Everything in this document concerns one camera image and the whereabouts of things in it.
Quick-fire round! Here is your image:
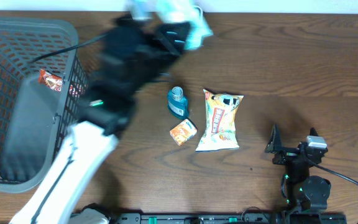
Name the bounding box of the yellow snack chip bag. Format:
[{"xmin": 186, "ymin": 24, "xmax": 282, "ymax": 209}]
[{"xmin": 196, "ymin": 89, "xmax": 244, "ymax": 152}]

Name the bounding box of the blue mouthwash bottle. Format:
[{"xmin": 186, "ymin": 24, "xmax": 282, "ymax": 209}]
[{"xmin": 167, "ymin": 86, "xmax": 189, "ymax": 120}]

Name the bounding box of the teal wet wipes pack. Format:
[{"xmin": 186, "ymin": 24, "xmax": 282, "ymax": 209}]
[{"xmin": 129, "ymin": 0, "xmax": 213, "ymax": 50}]

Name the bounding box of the orange chocolate bar wrapper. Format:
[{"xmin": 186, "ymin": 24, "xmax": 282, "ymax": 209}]
[{"xmin": 38, "ymin": 69, "xmax": 63, "ymax": 92}]

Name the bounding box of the orange tissue pack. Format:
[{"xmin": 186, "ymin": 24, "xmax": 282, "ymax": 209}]
[{"xmin": 170, "ymin": 119, "xmax": 198, "ymax": 146}]

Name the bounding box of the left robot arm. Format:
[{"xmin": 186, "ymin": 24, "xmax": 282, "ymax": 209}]
[{"xmin": 11, "ymin": 15, "xmax": 191, "ymax": 224}]

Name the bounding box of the white barcode scanner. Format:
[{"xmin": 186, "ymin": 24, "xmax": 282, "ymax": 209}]
[{"xmin": 193, "ymin": 5, "xmax": 203, "ymax": 28}]

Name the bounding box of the grey plastic mesh basket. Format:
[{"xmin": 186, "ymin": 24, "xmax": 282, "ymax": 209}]
[{"xmin": 0, "ymin": 17, "xmax": 88, "ymax": 194}]

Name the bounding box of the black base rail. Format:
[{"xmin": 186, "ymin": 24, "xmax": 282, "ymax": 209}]
[{"xmin": 110, "ymin": 212, "xmax": 347, "ymax": 224}]

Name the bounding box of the left black cable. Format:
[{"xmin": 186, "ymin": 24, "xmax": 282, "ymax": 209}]
[{"xmin": 29, "ymin": 32, "xmax": 108, "ymax": 65}]

